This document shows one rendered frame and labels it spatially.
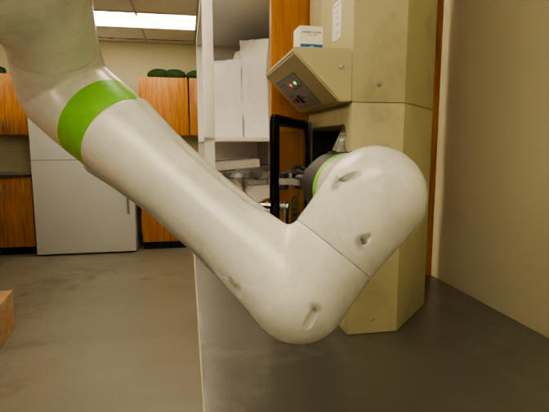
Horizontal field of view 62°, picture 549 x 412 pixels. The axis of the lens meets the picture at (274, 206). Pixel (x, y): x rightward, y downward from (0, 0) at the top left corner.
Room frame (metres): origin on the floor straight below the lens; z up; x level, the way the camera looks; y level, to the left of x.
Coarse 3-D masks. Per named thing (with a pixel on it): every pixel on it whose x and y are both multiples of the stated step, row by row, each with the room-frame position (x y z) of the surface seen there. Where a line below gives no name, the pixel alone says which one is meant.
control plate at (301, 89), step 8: (288, 80) 1.05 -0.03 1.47; (296, 80) 1.00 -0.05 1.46; (280, 88) 1.16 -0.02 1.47; (288, 88) 1.10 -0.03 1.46; (296, 88) 1.05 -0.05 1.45; (304, 88) 1.00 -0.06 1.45; (288, 96) 1.16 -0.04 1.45; (296, 96) 1.11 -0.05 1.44; (312, 96) 1.00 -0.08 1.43; (296, 104) 1.16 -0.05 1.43; (304, 104) 1.10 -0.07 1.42; (312, 104) 1.05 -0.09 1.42
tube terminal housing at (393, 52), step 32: (320, 0) 1.12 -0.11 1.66; (352, 0) 0.91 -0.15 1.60; (384, 0) 0.91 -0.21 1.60; (416, 0) 0.96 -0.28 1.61; (352, 32) 0.90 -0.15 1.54; (384, 32) 0.91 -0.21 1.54; (416, 32) 0.96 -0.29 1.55; (352, 64) 0.90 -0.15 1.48; (384, 64) 0.91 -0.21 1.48; (416, 64) 0.97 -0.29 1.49; (352, 96) 0.90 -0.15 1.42; (384, 96) 0.91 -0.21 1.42; (416, 96) 0.98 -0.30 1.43; (320, 128) 1.17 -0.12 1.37; (352, 128) 0.90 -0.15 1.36; (384, 128) 0.91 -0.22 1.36; (416, 128) 0.98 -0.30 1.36; (416, 160) 0.99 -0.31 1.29; (416, 256) 1.02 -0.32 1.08; (384, 288) 0.91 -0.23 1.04; (416, 288) 1.02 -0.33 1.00; (352, 320) 0.90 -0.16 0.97; (384, 320) 0.91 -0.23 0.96
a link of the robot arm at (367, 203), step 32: (352, 160) 0.46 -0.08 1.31; (384, 160) 0.45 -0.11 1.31; (320, 192) 0.47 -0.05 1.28; (352, 192) 0.44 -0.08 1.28; (384, 192) 0.43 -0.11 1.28; (416, 192) 0.44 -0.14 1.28; (320, 224) 0.45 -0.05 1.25; (352, 224) 0.43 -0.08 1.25; (384, 224) 0.43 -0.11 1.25; (416, 224) 0.45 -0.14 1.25; (352, 256) 0.43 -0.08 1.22; (384, 256) 0.45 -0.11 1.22
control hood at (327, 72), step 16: (304, 48) 0.88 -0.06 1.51; (320, 48) 0.89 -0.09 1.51; (336, 48) 0.90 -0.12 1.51; (288, 64) 0.96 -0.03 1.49; (304, 64) 0.88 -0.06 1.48; (320, 64) 0.89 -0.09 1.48; (336, 64) 0.89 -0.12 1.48; (272, 80) 1.17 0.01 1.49; (304, 80) 0.96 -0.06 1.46; (320, 80) 0.89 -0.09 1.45; (336, 80) 0.89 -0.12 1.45; (320, 96) 0.96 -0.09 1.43; (336, 96) 0.90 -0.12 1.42; (304, 112) 1.18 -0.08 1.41
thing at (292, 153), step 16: (272, 128) 0.91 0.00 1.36; (288, 128) 1.02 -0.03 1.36; (272, 144) 0.91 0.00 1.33; (288, 144) 1.02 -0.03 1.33; (304, 144) 1.17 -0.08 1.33; (272, 160) 0.91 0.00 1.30; (288, 160) 1.02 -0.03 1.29; (304, 160) 1.17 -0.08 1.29; (272, 176) 0.91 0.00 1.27; (272, 192) 0.91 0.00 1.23; (288, 192) 1.02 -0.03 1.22; (272, 208) 0.91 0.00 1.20; (304, 208) 1.17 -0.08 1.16
